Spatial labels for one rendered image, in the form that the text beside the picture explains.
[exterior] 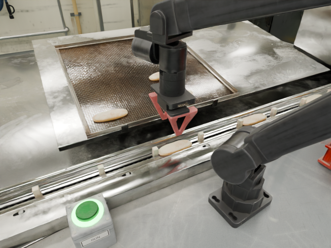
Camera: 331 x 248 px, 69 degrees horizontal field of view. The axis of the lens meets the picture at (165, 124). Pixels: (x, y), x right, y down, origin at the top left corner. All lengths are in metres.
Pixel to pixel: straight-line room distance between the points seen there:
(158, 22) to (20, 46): 3.89
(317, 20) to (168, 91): 0.86
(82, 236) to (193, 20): 0.40
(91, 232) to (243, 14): 0.42
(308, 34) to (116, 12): 3.19
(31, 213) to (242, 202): 0.41
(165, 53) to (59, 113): 0.38
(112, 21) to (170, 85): 3.58
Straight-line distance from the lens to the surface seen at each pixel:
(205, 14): 0.42
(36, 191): 0.59
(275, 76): 1.02
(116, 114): 0.69
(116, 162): 0.62
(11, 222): 0.57
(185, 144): 0.65
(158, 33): 0.46
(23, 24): 4.21
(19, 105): 1.03
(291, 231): 0.59
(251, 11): 0.38
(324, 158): 0.75
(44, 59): 1.00
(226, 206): 0.56
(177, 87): 0.51
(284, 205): 0.62
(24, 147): 0.80
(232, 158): 0.45
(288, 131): 0.41
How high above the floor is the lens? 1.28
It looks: 36 degrees down
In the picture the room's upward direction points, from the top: straight up
